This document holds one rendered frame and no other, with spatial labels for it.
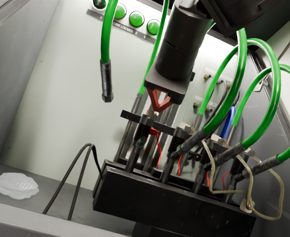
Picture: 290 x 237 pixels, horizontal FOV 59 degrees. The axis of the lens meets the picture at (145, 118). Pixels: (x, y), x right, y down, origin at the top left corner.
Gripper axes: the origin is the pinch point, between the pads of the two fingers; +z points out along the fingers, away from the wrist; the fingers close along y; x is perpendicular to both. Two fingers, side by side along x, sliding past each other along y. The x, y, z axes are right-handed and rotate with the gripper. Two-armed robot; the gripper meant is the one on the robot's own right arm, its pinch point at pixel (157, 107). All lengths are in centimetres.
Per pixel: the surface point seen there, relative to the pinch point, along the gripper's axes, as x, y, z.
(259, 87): -24.4, 31.0, 7.0
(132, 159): 1.2, -5.4, 11.2
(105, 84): 9.8, -2.9, -3.5
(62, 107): 27.2, 12.6, 25.7
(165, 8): 7.8, 30.4, -5.3
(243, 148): -16.9, -2.1, -0.2
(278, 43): -27, 47, 0
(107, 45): 10.3, -3.2, -11.2
